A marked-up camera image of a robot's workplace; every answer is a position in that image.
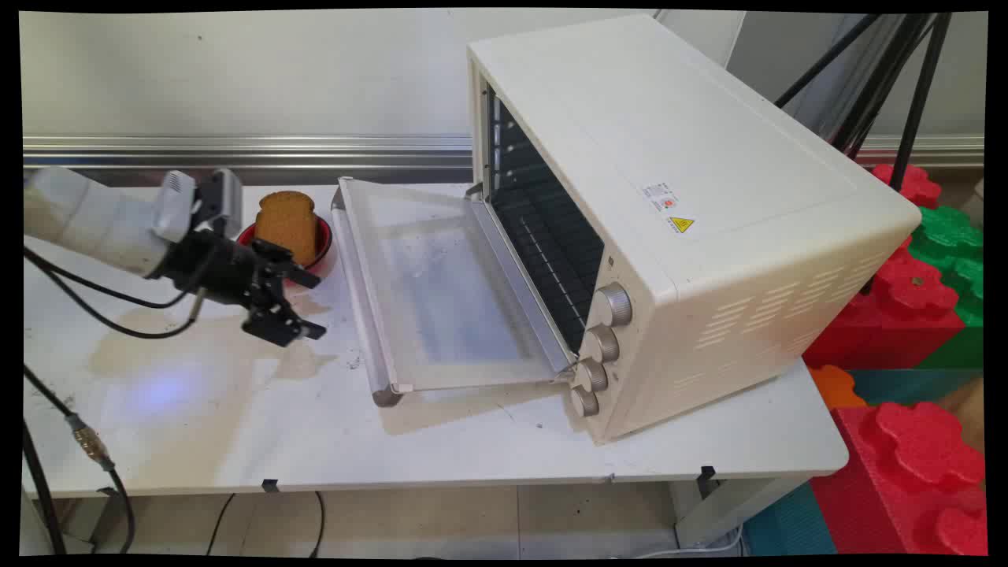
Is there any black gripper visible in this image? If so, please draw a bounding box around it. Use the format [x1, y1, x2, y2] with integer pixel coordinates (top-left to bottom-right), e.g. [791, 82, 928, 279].
[147, 230, 328, 348]

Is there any red bowl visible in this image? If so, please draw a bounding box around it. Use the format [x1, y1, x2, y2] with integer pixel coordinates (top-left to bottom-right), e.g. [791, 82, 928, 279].
[236, 214, 334, 287]

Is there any brown bread slice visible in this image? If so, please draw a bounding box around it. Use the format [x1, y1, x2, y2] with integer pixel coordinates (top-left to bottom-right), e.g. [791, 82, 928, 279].
[254, 191, 318, 267]

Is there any glass oven door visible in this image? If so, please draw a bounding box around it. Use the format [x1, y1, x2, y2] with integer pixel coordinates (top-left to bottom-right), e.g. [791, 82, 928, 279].
[331, 176, 577, 408]

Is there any white toaster oven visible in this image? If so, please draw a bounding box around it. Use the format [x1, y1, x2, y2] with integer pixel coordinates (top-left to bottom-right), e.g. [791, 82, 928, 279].
[466, 13, 923, 447]

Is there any orange foam block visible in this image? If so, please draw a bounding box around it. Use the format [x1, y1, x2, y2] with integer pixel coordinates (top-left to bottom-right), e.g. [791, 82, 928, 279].
[808, 365, 869, 412]

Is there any black tripod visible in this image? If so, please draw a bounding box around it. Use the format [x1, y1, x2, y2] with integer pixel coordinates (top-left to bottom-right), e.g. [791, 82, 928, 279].
[774, 12, 953, 193]

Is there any large red foam block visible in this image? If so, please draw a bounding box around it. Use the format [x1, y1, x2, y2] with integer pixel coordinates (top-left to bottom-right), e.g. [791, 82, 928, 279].
[810, 402, 988, 557]

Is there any green foam block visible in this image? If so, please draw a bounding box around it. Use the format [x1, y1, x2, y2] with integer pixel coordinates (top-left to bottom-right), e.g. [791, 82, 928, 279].
[906, 206, 985, 371]

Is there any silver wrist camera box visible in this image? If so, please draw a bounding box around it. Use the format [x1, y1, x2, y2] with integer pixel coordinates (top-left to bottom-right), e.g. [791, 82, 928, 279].
[195, 169, 244, 239]

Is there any aluminium wall rail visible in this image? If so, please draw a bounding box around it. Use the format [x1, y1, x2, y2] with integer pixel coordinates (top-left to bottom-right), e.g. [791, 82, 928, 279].
[23, 135, 474, 169]

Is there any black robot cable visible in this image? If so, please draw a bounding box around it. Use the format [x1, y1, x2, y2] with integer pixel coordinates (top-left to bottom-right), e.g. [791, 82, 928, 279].
[23, 246, 207, 340]

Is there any black floor cable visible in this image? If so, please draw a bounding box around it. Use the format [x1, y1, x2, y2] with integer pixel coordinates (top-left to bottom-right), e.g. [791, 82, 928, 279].
[206, 493, 236, 557]
[308, 491, 326, 558]

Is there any black cable with metal connector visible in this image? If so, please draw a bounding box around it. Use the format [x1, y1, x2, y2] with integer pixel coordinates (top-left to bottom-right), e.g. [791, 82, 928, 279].
[23, 365, 136, 555]

